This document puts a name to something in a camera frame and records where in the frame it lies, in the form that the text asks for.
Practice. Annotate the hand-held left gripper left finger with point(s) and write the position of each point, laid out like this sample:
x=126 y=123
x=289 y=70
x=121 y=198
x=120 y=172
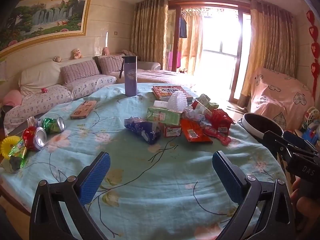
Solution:
x=96 y=177

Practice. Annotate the white sponge block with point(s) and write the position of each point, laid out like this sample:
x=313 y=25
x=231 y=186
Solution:
x=160 y=104

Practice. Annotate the green carton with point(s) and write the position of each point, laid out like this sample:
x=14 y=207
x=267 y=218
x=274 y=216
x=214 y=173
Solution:
x=162 y=116

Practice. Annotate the white foam fruit net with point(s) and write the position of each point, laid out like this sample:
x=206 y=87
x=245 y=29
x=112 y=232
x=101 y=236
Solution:
x=175 y=102

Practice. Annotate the green white pouch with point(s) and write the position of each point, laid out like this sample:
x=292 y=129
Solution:
x=206 y=102

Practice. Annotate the crumpled clear wrapper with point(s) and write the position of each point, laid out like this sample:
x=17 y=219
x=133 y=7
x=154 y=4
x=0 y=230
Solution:
x=193 y=115

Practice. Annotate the blue plastic bag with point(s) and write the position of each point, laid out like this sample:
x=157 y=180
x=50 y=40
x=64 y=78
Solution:
x=143 y=130

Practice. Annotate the crushed red can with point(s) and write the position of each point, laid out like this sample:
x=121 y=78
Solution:
x=35 y=138

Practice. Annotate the orange picture book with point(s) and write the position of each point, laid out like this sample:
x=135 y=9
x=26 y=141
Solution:
x=167 y=91

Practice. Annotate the pink cloth bundle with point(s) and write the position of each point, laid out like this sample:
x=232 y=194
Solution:
x=12 y=98

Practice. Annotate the pile of colourful toys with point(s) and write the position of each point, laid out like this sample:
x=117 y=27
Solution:
x=311 y=130

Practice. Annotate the orange red flat packet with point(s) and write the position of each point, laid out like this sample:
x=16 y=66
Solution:
x=193 y=131

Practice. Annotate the framed waterfall painting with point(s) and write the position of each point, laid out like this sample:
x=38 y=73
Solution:
x=45 y=17

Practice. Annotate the small red toy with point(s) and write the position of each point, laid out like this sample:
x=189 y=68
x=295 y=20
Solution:
x=45 y=90

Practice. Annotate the dark hanging garment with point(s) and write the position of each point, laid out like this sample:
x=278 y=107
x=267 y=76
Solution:
x=183 y=27

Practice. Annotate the patterned white seat cushion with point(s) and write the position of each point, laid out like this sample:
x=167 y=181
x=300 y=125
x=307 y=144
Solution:
x=37 y=105
x=90 y=85

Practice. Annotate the beige plush bear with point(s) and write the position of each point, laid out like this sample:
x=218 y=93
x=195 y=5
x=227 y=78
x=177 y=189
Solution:
x=77 y=53

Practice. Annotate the pink heart print cover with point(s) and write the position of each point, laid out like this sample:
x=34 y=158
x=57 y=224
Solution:
x=280 y=97

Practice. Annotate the red crumpled wrapper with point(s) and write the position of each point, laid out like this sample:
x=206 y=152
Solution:
x=220 y=120

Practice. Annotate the white pillow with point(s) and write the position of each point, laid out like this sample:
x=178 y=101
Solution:
x=40 y=76

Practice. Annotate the red strip wrapper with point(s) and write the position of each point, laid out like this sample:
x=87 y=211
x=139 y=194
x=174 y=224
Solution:
x=217 y=135

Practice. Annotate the crushed green can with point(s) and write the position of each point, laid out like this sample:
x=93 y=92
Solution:
x=53 y=125

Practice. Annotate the small white plush toy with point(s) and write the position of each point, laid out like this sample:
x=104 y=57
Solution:
x=57 y=58

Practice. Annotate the thin book under picture book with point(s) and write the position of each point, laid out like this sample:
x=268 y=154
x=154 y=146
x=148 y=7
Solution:
x=188 y=98

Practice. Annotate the person's right hand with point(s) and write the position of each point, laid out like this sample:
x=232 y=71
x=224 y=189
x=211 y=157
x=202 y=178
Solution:
x=308 y=210

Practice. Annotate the beige chaise sofa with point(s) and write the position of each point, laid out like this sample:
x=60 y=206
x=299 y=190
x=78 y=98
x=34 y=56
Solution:
x=160 y=76

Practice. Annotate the purple drink bottle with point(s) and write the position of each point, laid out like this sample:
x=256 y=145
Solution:
x=130 y=77

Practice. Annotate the golden curtain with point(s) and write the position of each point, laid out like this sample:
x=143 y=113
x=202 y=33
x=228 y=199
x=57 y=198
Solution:
x=148 y=32
x=270 y=50

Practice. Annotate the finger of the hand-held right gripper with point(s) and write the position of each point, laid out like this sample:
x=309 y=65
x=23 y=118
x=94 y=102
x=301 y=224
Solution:
x=273 y=138
x=297 y=140

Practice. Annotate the striped pink pillow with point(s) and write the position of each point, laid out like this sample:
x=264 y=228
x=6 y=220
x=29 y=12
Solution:
x=111 y=63
x=80 y=71

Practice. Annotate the green foil wrapper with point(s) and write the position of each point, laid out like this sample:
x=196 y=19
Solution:
x=16 y=160

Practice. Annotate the floral teal tablecloth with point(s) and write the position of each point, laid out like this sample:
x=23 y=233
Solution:
x=150 y=180

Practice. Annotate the pink plush toy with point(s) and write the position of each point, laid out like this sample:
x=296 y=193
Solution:
x=106 y=51

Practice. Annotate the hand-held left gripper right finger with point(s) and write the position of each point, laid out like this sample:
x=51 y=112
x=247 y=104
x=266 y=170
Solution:
x=226 y=172

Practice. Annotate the small red box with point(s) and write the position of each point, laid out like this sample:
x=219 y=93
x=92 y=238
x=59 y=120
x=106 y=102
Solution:
x=172 y=130

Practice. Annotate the white rimmed trash bin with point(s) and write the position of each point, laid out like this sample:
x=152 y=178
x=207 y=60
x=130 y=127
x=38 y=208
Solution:
x=260 y=123

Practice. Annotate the red heart wall decoration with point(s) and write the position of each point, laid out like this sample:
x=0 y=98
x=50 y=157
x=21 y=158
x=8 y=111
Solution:
x=314 y=47

